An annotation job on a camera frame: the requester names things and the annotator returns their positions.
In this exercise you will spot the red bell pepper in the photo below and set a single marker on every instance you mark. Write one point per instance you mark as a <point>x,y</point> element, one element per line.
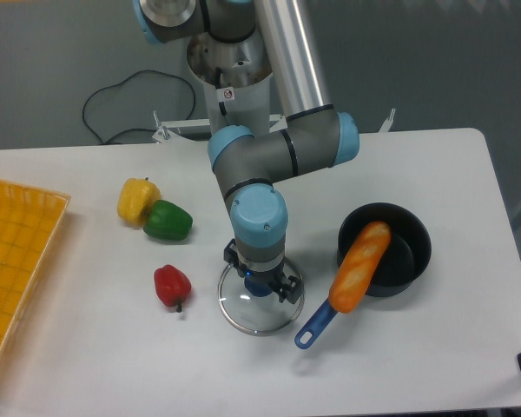
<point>172,287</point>

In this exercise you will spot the yellow bell pepper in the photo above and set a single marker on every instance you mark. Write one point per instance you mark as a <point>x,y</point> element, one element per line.
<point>136,199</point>

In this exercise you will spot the green bell pepper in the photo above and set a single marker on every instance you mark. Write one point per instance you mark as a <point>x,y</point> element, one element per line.
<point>168,222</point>

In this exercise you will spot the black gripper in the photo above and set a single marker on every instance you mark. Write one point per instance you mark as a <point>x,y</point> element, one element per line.
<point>268,274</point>

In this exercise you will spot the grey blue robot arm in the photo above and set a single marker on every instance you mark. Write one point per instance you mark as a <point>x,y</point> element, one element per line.
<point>270,115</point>

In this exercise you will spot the glass lid blue knob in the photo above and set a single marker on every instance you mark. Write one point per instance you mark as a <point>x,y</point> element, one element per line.
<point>251,309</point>

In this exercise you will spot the dark blue saucepan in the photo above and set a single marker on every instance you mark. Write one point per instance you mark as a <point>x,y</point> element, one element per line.
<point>403,262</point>

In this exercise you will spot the yellow plastic basket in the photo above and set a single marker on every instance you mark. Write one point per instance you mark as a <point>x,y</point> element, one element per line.
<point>29,219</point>

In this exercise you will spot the orange toy baguette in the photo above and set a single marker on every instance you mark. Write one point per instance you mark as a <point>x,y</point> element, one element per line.
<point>358,267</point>

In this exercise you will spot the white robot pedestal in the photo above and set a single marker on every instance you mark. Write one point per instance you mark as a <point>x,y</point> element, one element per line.
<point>236,72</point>

